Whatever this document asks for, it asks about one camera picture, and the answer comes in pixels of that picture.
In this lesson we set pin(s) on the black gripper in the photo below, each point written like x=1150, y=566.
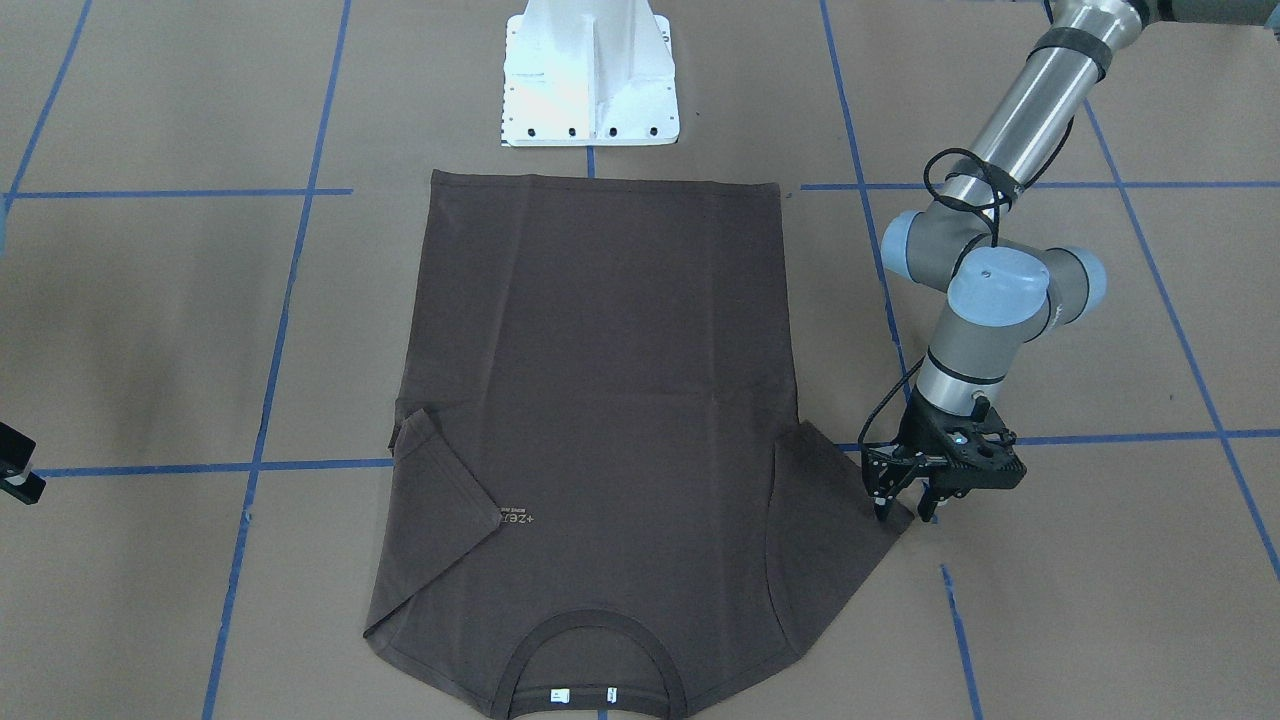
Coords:
x=921, y=427

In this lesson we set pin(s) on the dark brown t-shirt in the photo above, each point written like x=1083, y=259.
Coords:
x=603, y=494

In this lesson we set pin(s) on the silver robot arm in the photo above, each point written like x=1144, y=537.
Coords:
x=1000, y=294

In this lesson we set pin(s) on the brown paper table cover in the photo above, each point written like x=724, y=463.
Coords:
x=214, y=213

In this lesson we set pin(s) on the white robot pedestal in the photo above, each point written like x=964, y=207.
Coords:
x=589, y=73

